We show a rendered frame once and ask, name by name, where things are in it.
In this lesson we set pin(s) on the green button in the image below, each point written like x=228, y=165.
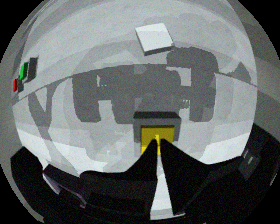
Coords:
x=27, y=71

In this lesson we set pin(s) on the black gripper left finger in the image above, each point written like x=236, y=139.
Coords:
x=139, y=182

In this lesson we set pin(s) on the yellow button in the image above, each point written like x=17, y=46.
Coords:
x=155, y=125

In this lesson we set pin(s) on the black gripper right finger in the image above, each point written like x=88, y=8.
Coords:
x=186, y=177

